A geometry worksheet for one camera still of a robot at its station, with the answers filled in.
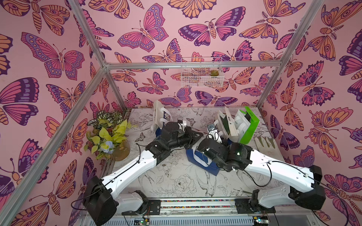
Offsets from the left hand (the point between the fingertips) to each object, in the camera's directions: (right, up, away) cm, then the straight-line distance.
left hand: (205, 133), depth 67 cm
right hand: (+4, -3, +3) cm, 6 cm away
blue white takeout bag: (+13, +3, +7) cm, 15 cm away
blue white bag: (-1, -15, +6) cm, 16 cm away
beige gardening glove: (+46, -11, +27) cm, 55 cm away
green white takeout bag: (+24, +4, +12) cm, 27 cm away
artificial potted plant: (-51, -3, +8) cm, 52 cm away
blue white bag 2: (-24, +9, +20) cm, 33 cm away
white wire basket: (+2, +39, +27) cm, 48 cm away
